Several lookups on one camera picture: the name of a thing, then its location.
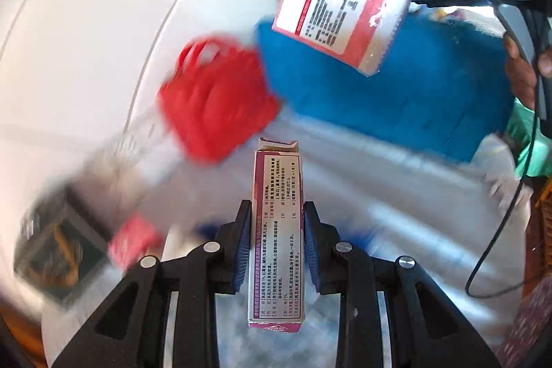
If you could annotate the person's right hand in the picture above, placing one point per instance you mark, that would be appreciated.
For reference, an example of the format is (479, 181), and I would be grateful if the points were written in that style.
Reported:
(520, 74)

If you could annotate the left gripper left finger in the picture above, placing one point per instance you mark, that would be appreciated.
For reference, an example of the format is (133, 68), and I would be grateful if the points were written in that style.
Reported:
(165, 310)

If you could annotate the black gift box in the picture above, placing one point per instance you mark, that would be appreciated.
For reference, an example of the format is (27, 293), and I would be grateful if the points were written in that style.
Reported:
(61, 247)

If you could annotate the blue plastic storage bin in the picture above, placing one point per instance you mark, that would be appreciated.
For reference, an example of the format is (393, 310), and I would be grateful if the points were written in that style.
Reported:
(440, 89)

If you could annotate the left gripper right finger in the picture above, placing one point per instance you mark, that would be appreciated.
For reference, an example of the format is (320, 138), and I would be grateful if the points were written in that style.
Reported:
(391, 313)

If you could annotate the red bear plastic case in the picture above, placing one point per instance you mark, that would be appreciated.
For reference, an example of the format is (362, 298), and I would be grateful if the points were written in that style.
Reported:
(217, 98)

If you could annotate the purple white medicine box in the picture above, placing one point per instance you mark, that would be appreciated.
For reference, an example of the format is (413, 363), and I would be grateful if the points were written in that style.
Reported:
(276, 280)

